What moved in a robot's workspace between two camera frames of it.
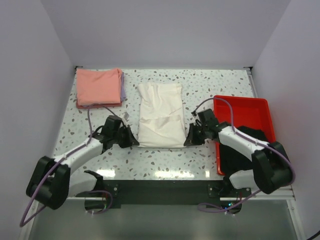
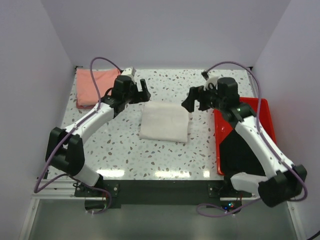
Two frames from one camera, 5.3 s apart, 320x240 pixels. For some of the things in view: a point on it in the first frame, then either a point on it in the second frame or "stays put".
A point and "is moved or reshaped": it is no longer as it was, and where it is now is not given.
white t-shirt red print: x=161 y=122 is moved or reshaped
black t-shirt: x=232 y=159 stays put
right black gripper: x=191 y=139 to x=197 y=92
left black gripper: x=131 y=141 to x=141 y=96
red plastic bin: x=254 y=112 stays put
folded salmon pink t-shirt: x=98 y=86 stays put
